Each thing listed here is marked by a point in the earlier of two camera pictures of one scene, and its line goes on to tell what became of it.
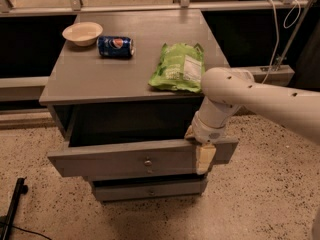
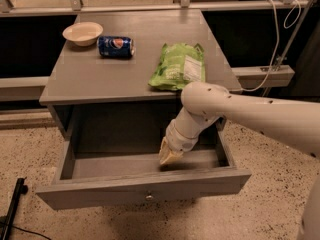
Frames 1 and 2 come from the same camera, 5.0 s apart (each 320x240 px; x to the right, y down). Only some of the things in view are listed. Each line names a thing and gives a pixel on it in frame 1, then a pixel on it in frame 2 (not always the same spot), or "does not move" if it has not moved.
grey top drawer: x=113 y=139 -> x=90 y=179
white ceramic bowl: x=83 y=34 does not move
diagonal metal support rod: x=298 y=27 does not move
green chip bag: x=181 y=68 does not move
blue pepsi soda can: x=115 y=46 does not move
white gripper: x=207 y=131 -> x=179 y=140
